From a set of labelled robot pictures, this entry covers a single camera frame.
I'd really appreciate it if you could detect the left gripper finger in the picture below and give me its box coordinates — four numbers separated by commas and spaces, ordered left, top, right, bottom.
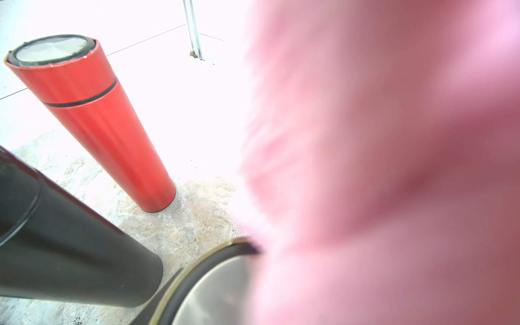
129, 268, 183, 325

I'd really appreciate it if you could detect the gold thermos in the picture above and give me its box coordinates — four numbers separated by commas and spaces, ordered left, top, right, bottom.
148, 237, 259, 324

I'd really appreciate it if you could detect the pink cloth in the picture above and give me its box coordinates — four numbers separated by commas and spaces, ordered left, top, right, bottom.
241, 1, 519, 324

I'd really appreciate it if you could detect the black thermos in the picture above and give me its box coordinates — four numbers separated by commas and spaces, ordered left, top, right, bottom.
1, 150, 163, 307

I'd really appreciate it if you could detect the red thermos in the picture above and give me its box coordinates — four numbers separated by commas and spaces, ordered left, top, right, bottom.
4, 34, 176, 213

